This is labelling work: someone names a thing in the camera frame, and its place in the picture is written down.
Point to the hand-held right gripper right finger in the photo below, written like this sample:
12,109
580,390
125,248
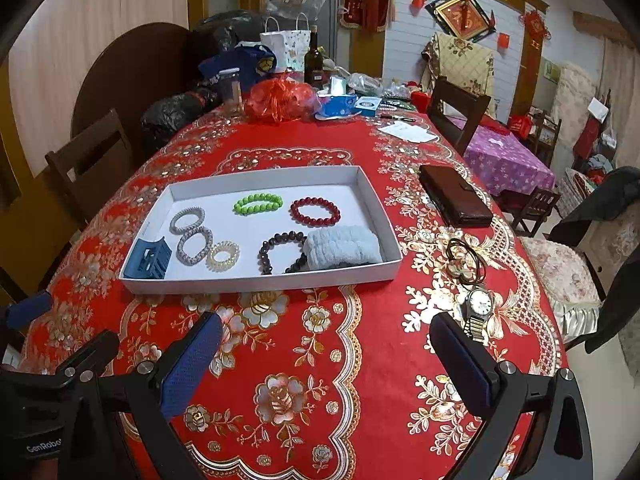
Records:
465,365

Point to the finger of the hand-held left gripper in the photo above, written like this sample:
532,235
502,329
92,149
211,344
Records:
30,307
95,355

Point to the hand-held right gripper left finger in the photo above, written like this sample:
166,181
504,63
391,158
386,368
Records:
192,365

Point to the white shallow cardboard box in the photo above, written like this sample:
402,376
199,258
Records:
300,180

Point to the metal wristwatch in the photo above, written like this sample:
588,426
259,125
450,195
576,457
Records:
481,302

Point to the yellow wooden cabinet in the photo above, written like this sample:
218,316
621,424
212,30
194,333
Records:
20,200

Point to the blue hair claw clip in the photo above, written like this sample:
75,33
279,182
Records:
147,260

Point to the red floral tablecloth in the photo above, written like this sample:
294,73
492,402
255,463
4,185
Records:
350,350

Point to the floral cushioned chair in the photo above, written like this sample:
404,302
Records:
560,270

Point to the dark wooden chair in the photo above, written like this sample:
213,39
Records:
452,100
75,160

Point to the light blue scrunchie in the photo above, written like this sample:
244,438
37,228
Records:
345,250

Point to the brown leather wallet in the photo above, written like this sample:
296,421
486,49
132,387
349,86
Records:
455,195

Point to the small wooden chair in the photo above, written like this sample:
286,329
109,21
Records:
542,200

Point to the purple floral tablecloth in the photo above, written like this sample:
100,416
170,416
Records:
505,165

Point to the dark grey jacket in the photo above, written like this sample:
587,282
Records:
615,195

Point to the small black plastic bag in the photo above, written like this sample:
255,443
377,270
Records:
170,115

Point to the white paper sheet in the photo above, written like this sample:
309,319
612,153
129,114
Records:
407,131

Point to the black pen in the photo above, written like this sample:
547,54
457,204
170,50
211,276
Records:
400,118

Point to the round wooden tabletop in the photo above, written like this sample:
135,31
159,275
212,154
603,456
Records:
125,70

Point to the small red box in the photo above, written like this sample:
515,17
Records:
421,101

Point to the glass jar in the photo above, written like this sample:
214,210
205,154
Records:
230,90

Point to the small blue white box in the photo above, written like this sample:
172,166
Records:
369,104

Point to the red plastic bag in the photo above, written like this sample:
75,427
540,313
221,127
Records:
280,97

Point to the blue tissue box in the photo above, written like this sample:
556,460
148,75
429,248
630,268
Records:
337,105

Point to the floral quilt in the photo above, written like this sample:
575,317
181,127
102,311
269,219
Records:
575,95

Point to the clear plastic bag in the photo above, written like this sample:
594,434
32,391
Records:
365,84

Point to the blue cloth bag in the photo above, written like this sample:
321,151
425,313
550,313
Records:
250,65

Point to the dark wine bottle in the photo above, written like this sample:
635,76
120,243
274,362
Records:
314,65

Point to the white paper gift bag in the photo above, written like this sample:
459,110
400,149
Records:
285,47

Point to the large black plastic bag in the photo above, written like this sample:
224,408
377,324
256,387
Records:
220,30

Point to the red knot decoration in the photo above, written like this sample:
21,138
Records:
535,25

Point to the silver refrigerator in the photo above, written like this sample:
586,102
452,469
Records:
337,30

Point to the framed diamond wall picture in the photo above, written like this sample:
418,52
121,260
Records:
462,17

